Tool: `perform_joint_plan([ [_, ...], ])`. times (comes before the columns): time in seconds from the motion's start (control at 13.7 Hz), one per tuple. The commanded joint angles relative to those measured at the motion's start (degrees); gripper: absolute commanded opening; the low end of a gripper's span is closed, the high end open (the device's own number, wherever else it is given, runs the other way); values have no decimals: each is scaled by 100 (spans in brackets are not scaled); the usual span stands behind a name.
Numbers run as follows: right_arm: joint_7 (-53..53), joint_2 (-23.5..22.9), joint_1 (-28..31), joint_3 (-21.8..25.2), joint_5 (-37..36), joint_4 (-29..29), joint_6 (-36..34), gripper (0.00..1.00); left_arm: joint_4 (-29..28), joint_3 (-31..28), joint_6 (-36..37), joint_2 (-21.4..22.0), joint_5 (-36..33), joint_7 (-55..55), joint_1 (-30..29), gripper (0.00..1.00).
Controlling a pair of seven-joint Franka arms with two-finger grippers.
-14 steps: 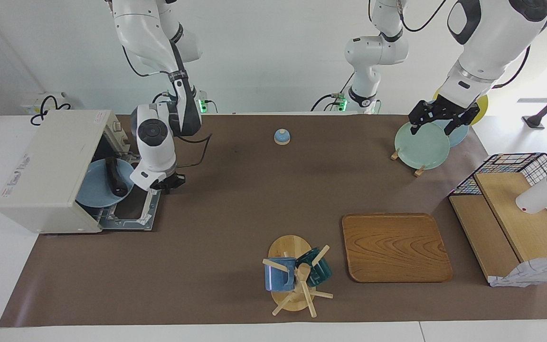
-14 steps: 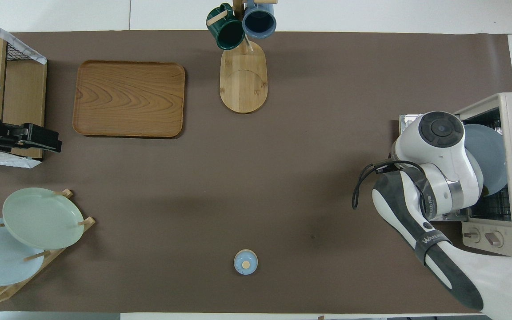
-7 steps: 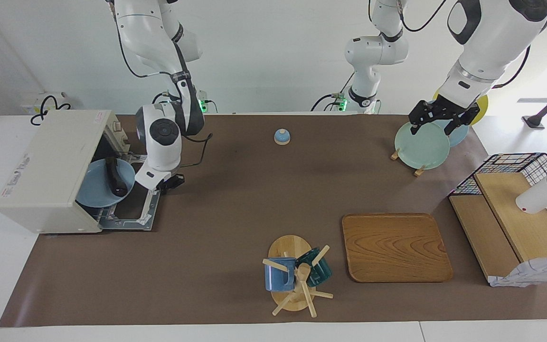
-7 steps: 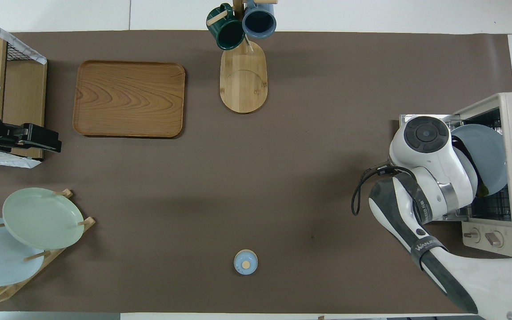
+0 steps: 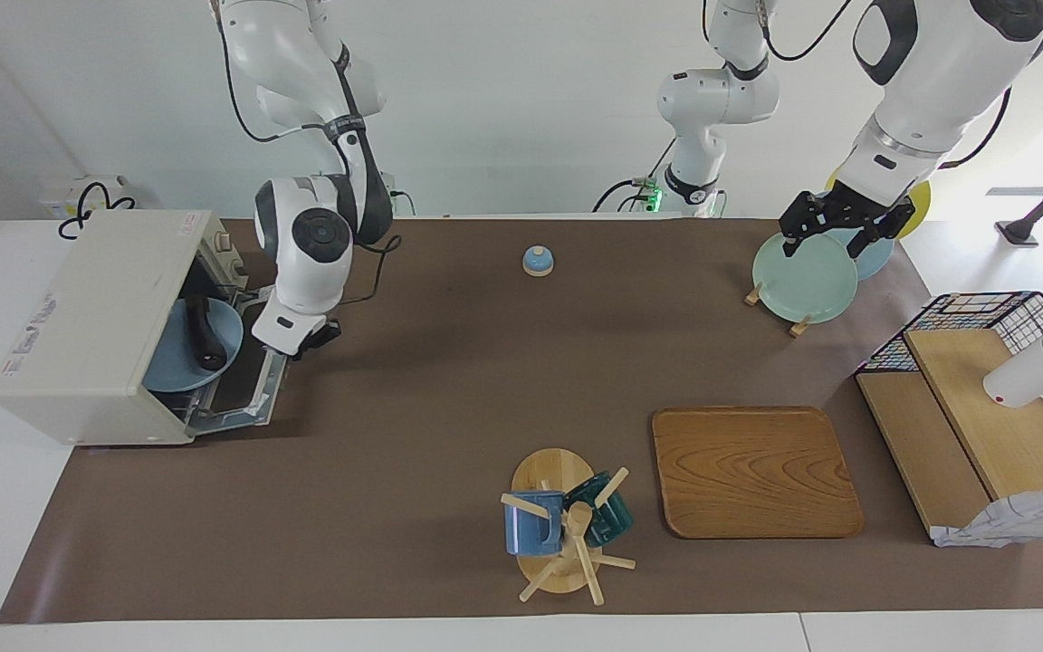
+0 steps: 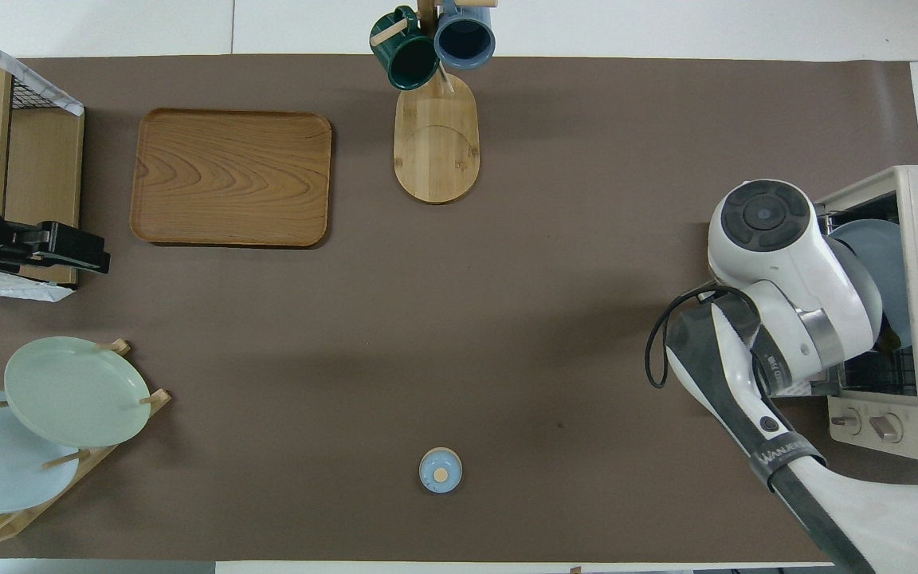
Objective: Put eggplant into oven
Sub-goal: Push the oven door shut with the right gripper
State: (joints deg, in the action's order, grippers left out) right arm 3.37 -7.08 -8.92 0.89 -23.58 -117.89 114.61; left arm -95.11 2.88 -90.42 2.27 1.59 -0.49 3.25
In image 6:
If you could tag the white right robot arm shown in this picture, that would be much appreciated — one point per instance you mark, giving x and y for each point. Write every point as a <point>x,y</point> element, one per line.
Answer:
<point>794,263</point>

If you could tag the white marbled cloth strip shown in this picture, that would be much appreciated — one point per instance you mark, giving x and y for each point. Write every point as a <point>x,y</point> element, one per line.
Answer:
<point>60,100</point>
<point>29,288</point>

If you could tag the pale green racked plate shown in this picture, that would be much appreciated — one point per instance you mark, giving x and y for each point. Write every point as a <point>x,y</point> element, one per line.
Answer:
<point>76,391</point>

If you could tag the wooden plate rack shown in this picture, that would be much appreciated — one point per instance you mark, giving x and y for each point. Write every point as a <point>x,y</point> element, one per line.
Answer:
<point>156,399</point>

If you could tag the wooden serving tray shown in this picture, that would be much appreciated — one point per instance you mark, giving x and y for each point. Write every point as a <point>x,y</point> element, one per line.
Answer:
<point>228,179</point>

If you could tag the wooden mug tree stand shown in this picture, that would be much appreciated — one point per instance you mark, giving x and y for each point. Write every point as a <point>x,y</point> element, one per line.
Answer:
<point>437,151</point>

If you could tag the dark green mug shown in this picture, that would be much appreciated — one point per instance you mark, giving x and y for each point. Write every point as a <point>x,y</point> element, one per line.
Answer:
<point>411,60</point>

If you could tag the brown table mat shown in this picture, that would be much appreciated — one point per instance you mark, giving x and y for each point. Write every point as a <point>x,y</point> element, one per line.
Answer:
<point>507,319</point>

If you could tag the blue mug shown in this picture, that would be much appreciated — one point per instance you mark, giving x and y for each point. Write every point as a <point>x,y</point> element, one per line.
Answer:
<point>464,40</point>

